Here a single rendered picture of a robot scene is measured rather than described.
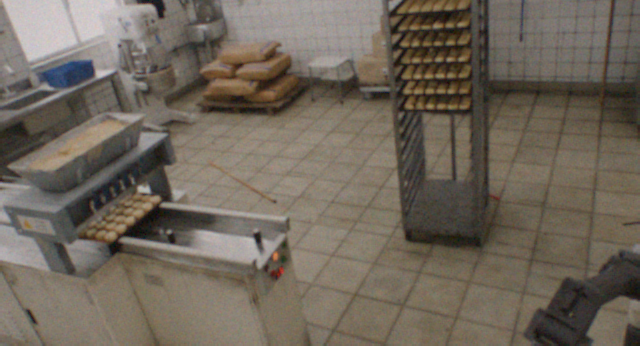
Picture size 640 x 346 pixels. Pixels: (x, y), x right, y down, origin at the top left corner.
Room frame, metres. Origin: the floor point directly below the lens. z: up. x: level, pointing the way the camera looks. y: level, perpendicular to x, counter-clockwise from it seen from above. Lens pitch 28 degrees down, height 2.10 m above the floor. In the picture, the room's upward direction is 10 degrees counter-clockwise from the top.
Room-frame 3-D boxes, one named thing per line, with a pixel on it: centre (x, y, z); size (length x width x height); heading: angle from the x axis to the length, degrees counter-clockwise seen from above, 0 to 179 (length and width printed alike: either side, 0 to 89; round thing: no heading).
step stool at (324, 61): (5.76, -0.34, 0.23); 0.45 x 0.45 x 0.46; 50
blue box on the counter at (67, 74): (5.13, 2.30, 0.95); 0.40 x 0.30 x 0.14; 151
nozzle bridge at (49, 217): (2.16, 1.03, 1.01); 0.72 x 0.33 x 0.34; 152
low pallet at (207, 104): (6.06, 0.66, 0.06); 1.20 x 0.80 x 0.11; 60
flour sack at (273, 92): (5.92, 0.39, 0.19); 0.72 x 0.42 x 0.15; 152
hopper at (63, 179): (2.16, 1.03, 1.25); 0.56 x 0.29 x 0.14; 152
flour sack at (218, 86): (5.88, 0.77, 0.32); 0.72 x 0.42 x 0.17; 62
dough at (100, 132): (2.16, 1.03, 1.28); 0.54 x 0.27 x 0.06; 152
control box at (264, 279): (1.75, 0.26, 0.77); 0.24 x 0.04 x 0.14; 152
